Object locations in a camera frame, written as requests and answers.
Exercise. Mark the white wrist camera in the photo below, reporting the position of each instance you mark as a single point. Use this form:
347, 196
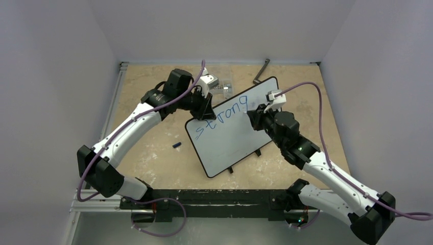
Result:
276, 99
206, 82

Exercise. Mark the blue marker cap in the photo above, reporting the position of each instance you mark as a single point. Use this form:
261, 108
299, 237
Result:
176, 145

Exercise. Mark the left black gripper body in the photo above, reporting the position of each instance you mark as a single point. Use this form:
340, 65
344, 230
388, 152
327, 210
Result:
194, 103

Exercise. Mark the black metal allen key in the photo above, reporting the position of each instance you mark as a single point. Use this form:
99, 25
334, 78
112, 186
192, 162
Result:
256, 79

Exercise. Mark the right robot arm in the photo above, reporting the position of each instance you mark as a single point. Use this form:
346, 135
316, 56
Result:
367, 212

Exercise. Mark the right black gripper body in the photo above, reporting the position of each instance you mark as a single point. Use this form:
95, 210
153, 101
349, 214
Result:
258, 118

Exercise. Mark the aluminium rail frame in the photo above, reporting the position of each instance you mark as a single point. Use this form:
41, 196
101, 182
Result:
89, 160

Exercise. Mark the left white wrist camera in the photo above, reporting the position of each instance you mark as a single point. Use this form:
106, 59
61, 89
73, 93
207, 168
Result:
206, 82

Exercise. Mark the clear plastic screw box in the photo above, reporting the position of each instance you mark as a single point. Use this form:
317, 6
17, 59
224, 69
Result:
224, 89

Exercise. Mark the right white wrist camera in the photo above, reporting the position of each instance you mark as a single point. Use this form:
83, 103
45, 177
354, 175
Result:
276, 99

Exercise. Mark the white whiteboard black frame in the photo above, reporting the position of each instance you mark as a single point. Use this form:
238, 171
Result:
225, 141

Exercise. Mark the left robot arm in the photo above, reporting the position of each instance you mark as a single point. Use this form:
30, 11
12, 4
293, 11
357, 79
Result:
164, 99

